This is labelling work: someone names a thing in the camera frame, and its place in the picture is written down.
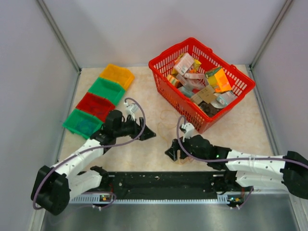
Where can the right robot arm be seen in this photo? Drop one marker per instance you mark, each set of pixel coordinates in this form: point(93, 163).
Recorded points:
point(286, 172)

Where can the green plastic bin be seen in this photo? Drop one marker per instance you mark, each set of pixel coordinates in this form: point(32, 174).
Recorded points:
point(81, 123)
point(104, 88)

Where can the orange green carton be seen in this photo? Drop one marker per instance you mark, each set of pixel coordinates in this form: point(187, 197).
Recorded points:
point(218, 80)

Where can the brown cardboard box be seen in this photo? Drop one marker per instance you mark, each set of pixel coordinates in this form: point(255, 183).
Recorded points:
point(205, 95)

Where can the metal front plate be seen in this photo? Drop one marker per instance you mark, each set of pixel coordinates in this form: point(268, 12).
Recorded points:
point(262, 212)

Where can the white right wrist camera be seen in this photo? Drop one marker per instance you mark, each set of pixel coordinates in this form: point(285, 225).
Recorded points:
point(188, 130)

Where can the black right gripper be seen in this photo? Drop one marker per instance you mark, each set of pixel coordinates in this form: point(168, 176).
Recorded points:
point(172, 152)

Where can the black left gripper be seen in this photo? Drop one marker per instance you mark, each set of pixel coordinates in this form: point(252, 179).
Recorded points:
point(136, 128)

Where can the green plastic bin front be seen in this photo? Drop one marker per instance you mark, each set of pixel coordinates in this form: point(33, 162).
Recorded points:
point(81, 123)

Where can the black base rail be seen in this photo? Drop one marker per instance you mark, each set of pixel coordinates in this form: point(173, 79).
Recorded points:
point(166, 185)

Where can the yellow plastic bin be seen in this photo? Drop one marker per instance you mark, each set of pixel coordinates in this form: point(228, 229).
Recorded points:
point(119, 75)

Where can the red plastic bin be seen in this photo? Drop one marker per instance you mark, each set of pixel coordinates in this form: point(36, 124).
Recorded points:
point(95, 106)

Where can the pink box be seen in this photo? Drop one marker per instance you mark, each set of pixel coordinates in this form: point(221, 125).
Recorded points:
point(183, 64)

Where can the green plastic bin rear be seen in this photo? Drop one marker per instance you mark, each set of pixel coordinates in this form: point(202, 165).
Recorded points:
point(104, 88)

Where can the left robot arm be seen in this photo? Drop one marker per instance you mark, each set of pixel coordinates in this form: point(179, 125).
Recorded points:
point(55, 186)

